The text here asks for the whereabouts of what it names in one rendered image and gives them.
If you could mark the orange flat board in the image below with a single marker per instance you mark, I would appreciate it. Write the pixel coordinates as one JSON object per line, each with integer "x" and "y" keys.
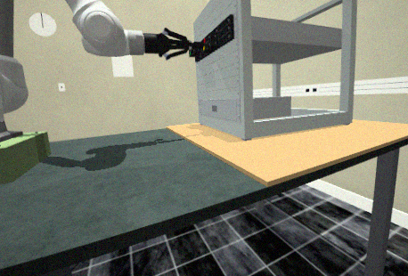
{"x": 278, "y": 158}

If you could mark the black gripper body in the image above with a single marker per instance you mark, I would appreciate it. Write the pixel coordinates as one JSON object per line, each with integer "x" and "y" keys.
{"x": 152, "y": 45}

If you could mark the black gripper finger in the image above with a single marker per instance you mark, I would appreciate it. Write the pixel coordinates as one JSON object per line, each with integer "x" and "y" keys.
{"x": 185, "y": 47}
{"x": 183, "y": 40}

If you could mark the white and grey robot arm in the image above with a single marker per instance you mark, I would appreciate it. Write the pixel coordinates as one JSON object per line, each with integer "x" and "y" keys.
{"x": 100, "y": 27}

